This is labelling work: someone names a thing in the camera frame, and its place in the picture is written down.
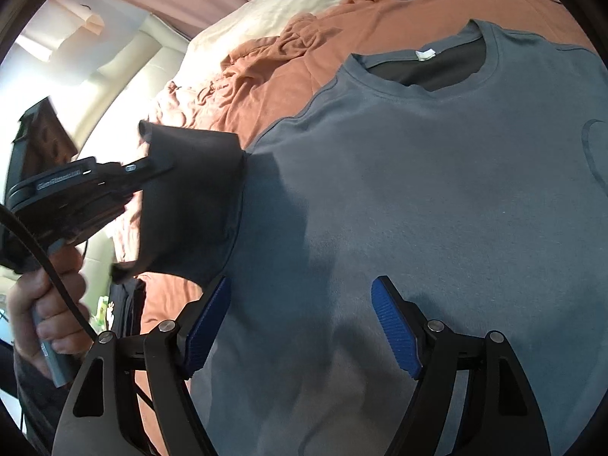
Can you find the grey t-shirt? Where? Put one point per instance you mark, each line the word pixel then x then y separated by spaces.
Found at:
pixel 473 174

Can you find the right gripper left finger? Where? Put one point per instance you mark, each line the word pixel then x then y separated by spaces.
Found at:
pixel 173 352

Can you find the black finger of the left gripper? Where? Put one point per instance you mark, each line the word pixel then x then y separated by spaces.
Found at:
pixel 132 177

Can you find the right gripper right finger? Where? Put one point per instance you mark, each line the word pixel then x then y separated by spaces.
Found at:
pixel 427 350

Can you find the cream bed sheet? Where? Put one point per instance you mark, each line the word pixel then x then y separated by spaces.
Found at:
pixel 253 20

